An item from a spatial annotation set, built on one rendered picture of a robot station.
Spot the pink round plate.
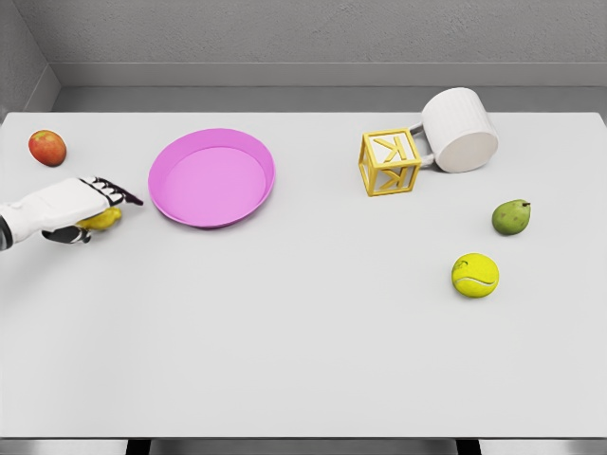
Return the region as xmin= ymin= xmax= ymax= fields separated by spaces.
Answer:
xmin=147 ymin=128 xmax=277 ymax=230

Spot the yellow letter block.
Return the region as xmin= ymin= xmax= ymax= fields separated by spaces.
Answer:
xmin=358 ymin=127 xmax=423 ymax=198

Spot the red apple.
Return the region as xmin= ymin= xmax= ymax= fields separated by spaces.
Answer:
xmin=28 ymin=129 xmax=67 ymax=168

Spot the white ribbed mug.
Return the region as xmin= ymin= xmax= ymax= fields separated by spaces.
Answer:
xmin=408 ymin=86 xmax=500 ymax=174

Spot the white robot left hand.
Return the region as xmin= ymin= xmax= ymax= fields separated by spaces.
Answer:
xmin=25 ymin=175 xmax=145 ymax=245

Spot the yellow lemon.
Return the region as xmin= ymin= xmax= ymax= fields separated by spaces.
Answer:
xmin=75 ymin=206 xmax=123 ymax=232

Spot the yellow tennis ball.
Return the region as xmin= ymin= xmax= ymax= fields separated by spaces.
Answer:
xmin=451 ymin=252 xmax=501 ymax=300

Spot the green pear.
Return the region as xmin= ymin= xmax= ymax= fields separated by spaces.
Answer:
xmin=491 ymin=199 xmax=532 ymax=236

